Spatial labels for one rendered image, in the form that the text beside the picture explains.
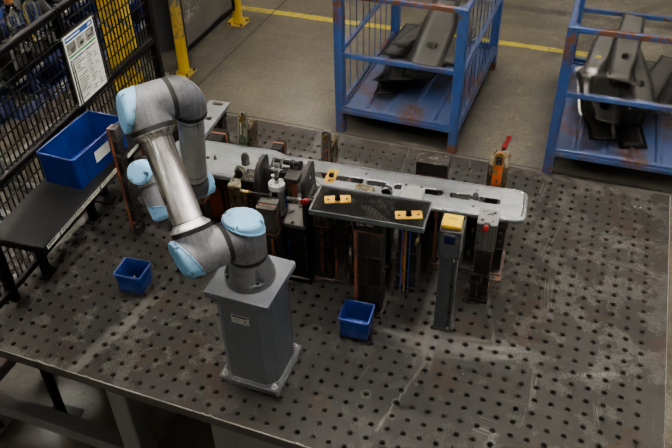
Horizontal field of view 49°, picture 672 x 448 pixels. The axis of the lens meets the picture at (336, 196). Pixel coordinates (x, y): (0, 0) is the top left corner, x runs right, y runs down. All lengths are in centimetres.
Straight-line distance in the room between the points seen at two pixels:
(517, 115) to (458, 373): 289
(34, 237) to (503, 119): 328
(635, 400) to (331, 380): 94
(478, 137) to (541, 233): 189
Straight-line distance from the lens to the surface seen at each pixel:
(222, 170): 281
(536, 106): 522
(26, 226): 271
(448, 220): 230
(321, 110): 506
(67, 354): 269
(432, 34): 491
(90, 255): 303
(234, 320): 223
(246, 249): 205
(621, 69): 453
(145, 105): 200
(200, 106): 208
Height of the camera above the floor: 262
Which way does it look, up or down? 38 degrees down
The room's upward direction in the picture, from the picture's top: 2 degrees counter-clockwise
